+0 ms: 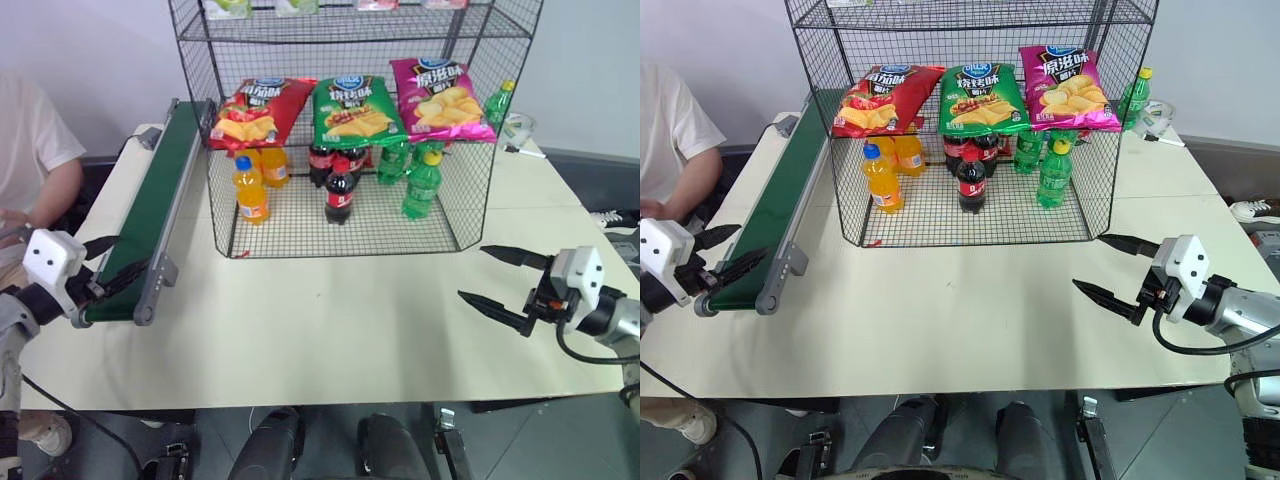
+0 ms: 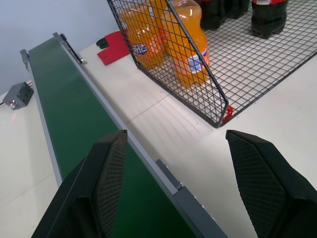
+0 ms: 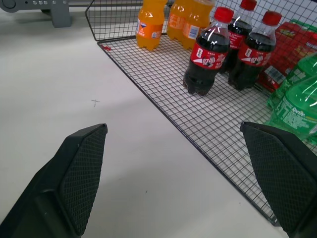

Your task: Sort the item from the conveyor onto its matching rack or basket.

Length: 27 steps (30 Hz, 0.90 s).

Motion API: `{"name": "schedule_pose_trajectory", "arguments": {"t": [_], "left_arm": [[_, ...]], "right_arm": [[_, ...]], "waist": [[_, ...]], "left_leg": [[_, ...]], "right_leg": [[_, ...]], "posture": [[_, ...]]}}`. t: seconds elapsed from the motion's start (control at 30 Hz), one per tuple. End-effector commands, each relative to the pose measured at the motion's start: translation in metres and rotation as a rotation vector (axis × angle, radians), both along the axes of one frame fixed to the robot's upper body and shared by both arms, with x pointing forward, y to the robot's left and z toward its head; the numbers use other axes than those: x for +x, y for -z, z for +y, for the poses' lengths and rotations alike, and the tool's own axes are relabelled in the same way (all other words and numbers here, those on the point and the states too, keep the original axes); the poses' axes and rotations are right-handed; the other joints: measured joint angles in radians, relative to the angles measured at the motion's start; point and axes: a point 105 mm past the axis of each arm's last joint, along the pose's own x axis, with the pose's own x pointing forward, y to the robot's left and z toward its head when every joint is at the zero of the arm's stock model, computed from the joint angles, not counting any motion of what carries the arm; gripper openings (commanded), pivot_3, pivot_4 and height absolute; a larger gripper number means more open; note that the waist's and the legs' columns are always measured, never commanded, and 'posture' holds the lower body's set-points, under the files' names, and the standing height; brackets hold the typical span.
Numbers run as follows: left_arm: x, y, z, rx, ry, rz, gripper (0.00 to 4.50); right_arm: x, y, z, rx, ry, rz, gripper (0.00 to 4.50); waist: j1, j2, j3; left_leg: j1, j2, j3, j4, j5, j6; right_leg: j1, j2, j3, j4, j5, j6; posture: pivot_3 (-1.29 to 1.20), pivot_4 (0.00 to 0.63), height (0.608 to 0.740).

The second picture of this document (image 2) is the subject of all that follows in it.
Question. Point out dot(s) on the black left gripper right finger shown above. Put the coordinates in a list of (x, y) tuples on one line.
[(270, 183)]

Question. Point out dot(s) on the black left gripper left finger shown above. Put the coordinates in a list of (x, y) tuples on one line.
[(94, 188)]

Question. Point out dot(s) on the green conveyor belt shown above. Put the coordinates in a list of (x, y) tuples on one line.
[(74, 119)]

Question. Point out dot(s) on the red plastic object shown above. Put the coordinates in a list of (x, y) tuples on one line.
[(227, 115)]

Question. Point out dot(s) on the small grey sensor box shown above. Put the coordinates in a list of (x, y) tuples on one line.
[(18, 95)]

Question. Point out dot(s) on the red and black glove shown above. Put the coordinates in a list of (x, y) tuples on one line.
[(112, 47)]

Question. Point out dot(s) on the orange soda bottle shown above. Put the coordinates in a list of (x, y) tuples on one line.
[(143, 39), (192, 49)]

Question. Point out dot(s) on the dark cola bottle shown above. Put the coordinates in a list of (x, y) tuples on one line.
[(268, 17), (236, 8), (213, 15)]

